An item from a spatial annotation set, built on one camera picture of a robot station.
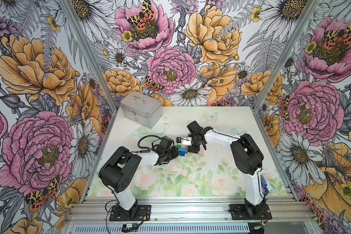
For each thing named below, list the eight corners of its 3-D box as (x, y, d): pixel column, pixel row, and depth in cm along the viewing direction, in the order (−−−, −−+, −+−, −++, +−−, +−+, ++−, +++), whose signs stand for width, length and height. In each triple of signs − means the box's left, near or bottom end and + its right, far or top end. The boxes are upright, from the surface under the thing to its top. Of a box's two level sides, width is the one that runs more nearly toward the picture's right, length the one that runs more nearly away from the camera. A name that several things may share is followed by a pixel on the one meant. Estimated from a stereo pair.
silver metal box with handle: (124, 118, 118) (117, 102, 104) (140, 103, 129) (136, 87, 116) (150, 131, 109) (147, 115, 96) (165, 114, 121) (164, 97, 108)
